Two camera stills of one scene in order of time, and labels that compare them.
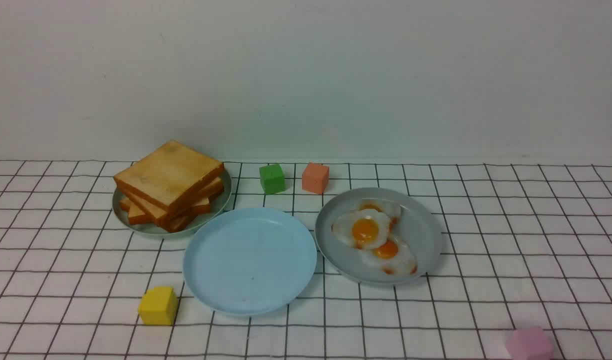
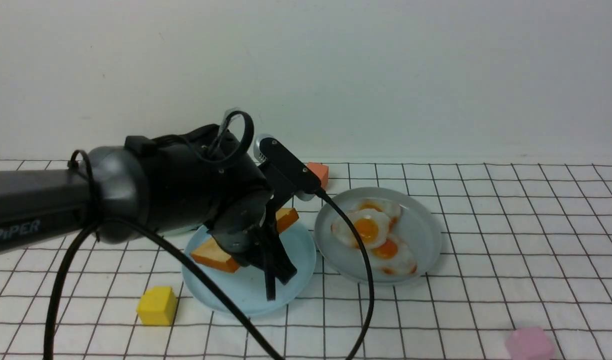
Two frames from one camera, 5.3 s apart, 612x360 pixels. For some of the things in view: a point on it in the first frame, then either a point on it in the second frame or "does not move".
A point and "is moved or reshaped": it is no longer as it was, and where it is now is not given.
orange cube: [315, 177] does not move
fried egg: [362, 229] does not move
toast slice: [170, 173] is moved or reshaped
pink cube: [530, 343] does not move
